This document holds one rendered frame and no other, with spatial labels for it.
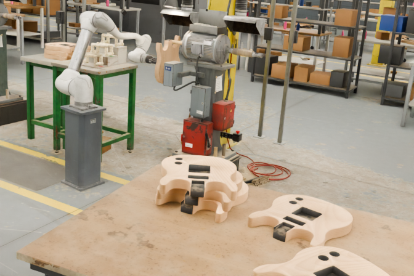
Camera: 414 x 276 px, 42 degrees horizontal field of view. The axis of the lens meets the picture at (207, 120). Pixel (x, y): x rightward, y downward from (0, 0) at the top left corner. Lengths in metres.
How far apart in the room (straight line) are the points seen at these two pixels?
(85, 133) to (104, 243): 2.60
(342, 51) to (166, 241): 7.47
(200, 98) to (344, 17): 4.94
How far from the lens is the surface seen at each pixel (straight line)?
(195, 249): 2.05
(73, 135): 4.65
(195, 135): 4.68
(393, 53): 9.04
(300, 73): 9.48
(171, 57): 4.90
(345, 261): 1.93
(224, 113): 4.63
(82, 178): 4.73
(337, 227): 2.26
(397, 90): 9.13
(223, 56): 4.64
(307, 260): 1.89
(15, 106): 6.67
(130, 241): 2.08
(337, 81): 9.33
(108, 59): 5.28
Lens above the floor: 1.91
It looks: 16 degrees down
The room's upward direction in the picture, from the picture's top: 4 degrees clockwise
